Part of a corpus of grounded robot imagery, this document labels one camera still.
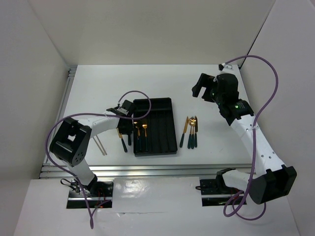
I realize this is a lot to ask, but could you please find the metal chopstick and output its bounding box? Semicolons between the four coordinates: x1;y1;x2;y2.
93;137;105;156
96;135;107;155

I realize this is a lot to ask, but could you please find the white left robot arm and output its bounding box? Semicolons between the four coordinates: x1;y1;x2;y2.
49;100;136;196

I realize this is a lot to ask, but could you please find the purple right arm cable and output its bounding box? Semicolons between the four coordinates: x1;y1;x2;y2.
223;55;280;219

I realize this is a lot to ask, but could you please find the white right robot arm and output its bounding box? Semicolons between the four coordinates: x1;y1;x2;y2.
192;73;297;205

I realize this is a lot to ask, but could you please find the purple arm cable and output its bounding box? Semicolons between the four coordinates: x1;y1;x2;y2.
223;55;280;219
46;90;152;229

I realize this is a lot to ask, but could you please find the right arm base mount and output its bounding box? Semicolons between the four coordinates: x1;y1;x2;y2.
195;168;239;207

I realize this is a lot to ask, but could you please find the gold spoon green handle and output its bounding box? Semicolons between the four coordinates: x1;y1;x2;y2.
134;121;142;152
188;117;193;149

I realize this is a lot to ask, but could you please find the black cutlery tray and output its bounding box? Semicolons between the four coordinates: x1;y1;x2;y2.
133;97;178;157

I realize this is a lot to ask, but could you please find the aluminium frame rail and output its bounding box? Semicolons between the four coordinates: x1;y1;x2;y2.
40;164;254;178

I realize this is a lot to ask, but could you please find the metal chopstick left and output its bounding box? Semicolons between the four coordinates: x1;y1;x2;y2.
93;137;105;156

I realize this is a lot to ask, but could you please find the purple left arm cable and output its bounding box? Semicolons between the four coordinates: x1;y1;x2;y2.
46;90;152;229

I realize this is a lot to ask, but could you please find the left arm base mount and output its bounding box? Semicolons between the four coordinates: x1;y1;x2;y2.
60;178;114;209

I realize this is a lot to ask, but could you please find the metal chopstick right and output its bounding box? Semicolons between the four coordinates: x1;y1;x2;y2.
96;135;107;155

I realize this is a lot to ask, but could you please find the gold knife green handle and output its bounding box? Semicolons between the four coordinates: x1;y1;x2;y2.
117;129;127;153
179;117;189;148
194;116;198;148

